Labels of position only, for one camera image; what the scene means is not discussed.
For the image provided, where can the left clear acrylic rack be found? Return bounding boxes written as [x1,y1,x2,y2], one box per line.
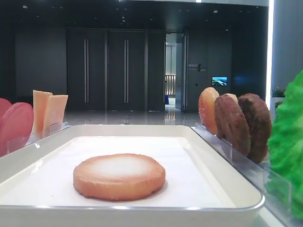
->
[4,122,69,155]

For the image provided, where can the potted green plant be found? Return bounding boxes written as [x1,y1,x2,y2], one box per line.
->
[271,87,285,109]

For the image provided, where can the brown meat patty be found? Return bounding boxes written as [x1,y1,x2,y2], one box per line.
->
[214,94,250,156]
[238,93,272,163]

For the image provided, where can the flat bread slice on tray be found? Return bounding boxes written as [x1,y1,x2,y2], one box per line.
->
[73,153,166,201]

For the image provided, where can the rear brown meat patty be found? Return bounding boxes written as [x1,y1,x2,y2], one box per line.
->
[238,93,272,163]

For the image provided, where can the white rectangular tray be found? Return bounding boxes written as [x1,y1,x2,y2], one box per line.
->
[0,125,265,227]

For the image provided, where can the dark double door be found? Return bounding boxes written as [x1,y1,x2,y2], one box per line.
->
[67,29,166,111]

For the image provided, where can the wall display screen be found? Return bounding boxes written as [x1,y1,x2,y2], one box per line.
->
[212,77,227,87]

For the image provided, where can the front red tomato slice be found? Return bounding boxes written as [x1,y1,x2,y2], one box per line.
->
[0,102,34,157]

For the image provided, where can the clear acrylic rack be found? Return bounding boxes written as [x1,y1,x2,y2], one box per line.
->
[4,122,69,155]
[193,123,300,227]

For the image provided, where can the rear orange cheese slice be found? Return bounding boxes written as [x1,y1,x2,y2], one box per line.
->
[33,90,53,133]

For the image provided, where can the sesame bun top slice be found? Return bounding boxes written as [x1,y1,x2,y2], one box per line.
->
[198,87,219,134]

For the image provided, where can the orange cheese slice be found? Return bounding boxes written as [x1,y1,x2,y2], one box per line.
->
[43,95,68,138]
[33,90,53,133]

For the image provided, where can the front orange cheese slice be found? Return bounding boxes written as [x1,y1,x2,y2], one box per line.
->
[43,95,68,138]

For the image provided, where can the right clear acrylic rack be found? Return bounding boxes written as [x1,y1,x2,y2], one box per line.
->
[193,123,300,227]

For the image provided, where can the red tomato slice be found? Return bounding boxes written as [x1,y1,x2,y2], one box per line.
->
[0,98,12,118]
[0,102,34,157]

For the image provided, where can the rear red tomato slice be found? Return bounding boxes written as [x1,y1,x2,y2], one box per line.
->
[0,98,12,118]

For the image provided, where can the green lettuce leaf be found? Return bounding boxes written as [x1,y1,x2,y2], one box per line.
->
[267,72,303,227]

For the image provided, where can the front brown meat patty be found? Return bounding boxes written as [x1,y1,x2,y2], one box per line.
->
[214,94,250,156]

